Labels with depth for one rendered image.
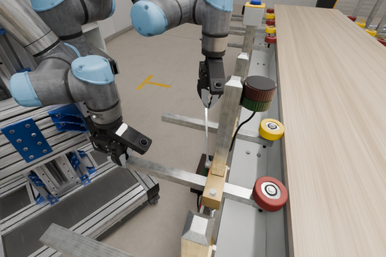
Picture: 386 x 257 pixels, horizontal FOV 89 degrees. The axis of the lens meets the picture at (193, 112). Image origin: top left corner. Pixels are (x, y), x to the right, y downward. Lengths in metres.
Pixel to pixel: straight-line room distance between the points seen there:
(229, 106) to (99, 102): 0.29
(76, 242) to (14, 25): 0.45
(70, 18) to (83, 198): 1.01
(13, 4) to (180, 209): 1.32
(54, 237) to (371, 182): 0.74
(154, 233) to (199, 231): 1.19
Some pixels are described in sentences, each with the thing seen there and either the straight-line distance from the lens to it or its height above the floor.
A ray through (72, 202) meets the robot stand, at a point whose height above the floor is 0.21.
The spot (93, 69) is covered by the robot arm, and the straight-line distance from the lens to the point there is 0.45.
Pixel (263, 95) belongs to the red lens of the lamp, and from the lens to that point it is 0.38.
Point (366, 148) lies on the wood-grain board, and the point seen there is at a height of 0.90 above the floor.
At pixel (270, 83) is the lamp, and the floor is 1.17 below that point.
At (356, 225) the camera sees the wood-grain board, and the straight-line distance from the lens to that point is 0.62.
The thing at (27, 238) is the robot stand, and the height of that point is 0.21.
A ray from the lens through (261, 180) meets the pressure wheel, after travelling 0.57.
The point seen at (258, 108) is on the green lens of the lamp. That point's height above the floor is 1.13.
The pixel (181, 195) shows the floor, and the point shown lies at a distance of 1.54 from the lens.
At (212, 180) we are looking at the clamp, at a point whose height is 0.87.
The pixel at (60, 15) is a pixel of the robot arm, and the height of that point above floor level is 1.20.
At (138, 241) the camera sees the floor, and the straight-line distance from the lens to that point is 1.46.
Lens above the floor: 1.36
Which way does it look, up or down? 39 degrees down
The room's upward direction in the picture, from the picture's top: 2 degrees clockwise
